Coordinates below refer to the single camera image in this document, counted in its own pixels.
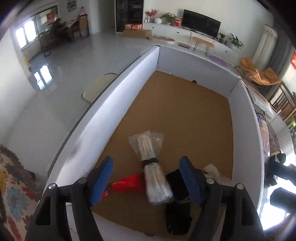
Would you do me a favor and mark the white storage box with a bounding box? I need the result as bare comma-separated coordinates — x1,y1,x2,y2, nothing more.
48,46,265,240

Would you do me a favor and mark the wooden phone case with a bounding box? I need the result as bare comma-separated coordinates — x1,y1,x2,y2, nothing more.
258,118,270,159

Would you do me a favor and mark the wooden bench stool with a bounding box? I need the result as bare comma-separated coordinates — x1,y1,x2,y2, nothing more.
192,37,214,56

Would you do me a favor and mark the dark glass display cabinet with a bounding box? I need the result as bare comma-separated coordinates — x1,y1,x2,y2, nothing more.
115,0,144,32

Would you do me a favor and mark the person sitting at desk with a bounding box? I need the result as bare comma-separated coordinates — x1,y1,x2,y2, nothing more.
49,18,68,41

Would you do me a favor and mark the rhinestone bow hair clip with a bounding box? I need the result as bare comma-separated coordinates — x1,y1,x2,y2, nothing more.
202,164,232,186

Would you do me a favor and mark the white standing air conditioner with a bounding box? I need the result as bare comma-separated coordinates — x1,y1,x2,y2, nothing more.
252,25,278,71

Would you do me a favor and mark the orange lounge chair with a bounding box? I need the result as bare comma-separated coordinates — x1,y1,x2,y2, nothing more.
239,57,281,86

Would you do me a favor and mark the floral patterned cushion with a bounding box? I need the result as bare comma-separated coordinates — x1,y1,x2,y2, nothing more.
1,146,42,240

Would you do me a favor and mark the green potted plant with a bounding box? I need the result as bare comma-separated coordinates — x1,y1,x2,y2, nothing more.
228,33,244,50

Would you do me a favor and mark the purple round floor mat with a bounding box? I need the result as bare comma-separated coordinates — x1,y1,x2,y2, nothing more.
208,55,228,67

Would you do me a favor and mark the bag of cotton swabs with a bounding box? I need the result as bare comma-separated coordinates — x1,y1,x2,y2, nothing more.
128,131,173,205

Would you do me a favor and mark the white flat box on table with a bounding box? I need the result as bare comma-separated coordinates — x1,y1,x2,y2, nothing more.
247,86,276,118

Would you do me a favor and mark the cardboard box on floor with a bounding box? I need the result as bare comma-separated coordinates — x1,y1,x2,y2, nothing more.
122,29,152,39

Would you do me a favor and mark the black flat television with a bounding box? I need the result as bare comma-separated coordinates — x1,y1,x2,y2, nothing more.
182,9,221,38

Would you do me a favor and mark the wooden slatted chair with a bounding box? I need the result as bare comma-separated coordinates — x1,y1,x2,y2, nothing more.
269,82,295,121

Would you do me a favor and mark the white TV cabinet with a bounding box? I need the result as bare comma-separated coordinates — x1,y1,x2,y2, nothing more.
142,23,239,65

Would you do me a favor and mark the black soap box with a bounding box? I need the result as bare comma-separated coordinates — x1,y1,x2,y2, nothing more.
164,169,194,236

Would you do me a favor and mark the red candy package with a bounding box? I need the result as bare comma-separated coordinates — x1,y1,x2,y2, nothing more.
102,172,146,198

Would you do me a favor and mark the red flower vase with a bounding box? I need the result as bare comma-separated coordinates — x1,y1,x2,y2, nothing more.
145,9,159,23

